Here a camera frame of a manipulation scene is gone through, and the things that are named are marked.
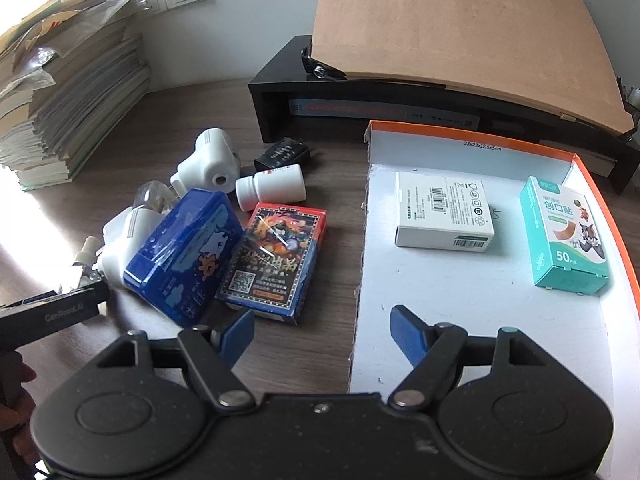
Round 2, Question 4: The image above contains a wooden drawing board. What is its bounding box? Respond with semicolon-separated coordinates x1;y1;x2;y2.
311;0;638;136

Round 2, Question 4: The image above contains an orange cardboard box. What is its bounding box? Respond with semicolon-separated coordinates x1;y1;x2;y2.
346;120;640;480

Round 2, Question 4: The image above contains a white square charger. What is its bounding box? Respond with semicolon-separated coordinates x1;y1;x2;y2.
97;207;162;291

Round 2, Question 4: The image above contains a person's left hand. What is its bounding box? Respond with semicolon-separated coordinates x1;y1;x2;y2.
0;355;38;433

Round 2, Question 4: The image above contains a playing card box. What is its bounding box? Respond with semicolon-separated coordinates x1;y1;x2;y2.
215;202;329;326

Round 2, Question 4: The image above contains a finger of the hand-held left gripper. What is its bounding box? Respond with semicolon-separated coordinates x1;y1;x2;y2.
59;280;110;306

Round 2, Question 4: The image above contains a white barcode box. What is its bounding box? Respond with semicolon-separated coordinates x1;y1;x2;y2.
395;171;496;253

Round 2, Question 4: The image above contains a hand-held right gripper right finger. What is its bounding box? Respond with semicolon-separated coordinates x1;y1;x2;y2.
387;305;547;409

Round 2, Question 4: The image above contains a white thick book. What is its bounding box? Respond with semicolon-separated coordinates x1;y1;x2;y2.
585;152;618;178

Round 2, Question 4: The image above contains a white pill bottle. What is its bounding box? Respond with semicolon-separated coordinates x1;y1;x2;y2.
235;164;307;212

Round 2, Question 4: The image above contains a black power adapter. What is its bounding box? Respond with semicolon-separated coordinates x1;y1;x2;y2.
253;137;311;173

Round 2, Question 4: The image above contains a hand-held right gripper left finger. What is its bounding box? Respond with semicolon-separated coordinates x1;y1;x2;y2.
97;308;257;409

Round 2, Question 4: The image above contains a clear plastic packet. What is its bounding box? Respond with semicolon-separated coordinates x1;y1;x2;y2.
134;180;177;216

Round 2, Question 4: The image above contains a black monitor riser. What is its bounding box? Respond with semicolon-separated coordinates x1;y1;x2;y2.
248;35;640;196

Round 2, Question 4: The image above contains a stack of books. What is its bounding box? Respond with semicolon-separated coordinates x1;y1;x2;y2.
0;0;151;191

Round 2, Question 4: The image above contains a blue tissue packet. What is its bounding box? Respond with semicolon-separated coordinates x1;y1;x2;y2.
122;188;245;331

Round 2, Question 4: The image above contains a black metal board clip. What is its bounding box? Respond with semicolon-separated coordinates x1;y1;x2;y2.
300;46;347;82

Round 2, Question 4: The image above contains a large white plug adapter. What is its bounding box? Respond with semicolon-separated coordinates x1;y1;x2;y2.
170;129;242;198

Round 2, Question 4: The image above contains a teal bandage box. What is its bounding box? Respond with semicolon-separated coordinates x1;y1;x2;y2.
519;176;610;292

